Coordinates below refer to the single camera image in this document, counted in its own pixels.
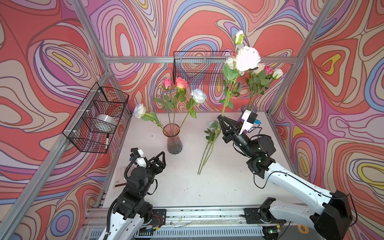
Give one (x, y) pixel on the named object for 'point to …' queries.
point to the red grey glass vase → (171, 130)
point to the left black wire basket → (94, 124)
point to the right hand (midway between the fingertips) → (217, 120)
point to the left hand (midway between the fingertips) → (162, 154)
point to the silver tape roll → (105, 120)
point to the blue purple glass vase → (251, 108)
